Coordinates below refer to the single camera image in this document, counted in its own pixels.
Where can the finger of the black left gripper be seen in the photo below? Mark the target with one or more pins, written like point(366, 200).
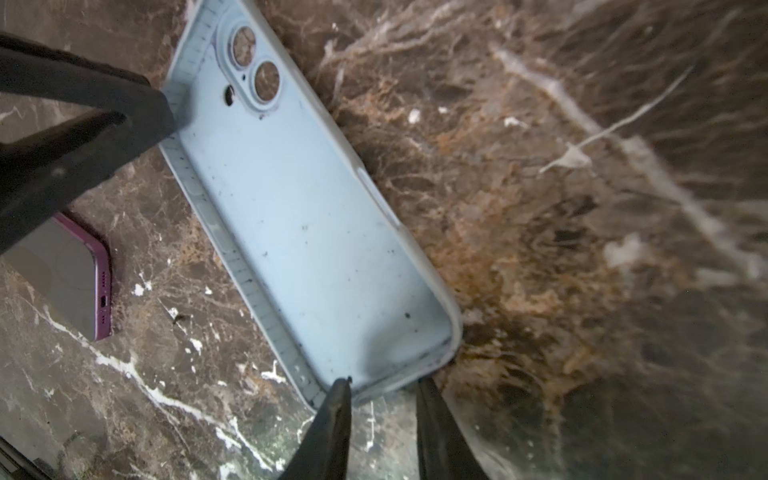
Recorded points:
point(44, 172)

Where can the light blue case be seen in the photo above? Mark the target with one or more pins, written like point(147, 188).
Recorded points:
point(336, 282)

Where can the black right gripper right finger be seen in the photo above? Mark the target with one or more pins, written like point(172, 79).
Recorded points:
point(443, 452)

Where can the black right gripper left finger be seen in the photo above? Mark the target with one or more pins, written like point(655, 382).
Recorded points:
point(323, 453)

